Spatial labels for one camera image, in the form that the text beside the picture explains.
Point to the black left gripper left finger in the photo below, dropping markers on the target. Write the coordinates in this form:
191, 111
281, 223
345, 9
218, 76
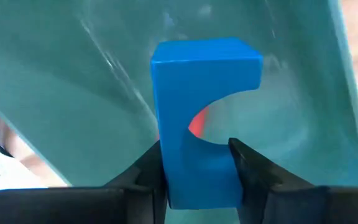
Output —
141, 199

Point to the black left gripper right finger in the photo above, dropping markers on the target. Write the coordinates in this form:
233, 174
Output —
275, 202

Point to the red block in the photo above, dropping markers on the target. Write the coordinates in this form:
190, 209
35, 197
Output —
199, 123

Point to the blue arch block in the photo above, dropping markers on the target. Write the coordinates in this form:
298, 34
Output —
197, 93

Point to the teal plastic bin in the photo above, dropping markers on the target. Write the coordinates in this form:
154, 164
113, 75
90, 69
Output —
73, 77

